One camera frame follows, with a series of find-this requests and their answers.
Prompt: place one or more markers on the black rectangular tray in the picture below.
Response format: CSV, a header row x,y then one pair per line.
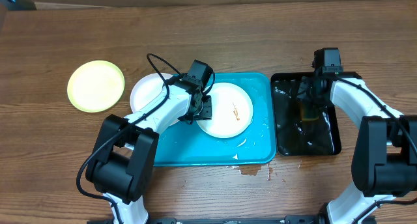
x,y
295,137

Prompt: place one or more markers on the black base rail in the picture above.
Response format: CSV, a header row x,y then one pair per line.
x,y
282,220

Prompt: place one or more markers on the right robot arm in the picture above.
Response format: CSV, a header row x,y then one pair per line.
x,y
383,165

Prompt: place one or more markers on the white plate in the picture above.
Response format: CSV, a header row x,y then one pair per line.
x,y
146,90
232,111

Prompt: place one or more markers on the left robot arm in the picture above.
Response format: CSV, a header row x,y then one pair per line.
x,y
120,166

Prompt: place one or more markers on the green yellow sponge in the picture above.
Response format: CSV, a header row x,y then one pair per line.
x,y
309,111

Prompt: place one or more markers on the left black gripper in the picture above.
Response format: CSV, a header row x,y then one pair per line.
x,y
207,113

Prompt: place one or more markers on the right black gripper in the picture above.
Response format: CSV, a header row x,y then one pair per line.
x,y
307,95

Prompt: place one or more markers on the dark object top left corner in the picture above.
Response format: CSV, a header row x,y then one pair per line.
x,y
18,4

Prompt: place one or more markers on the teal plastic tray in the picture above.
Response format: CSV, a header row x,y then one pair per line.
x,y
188,145

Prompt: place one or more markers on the yellow green plate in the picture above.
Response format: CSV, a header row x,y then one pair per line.
x,y
95,86

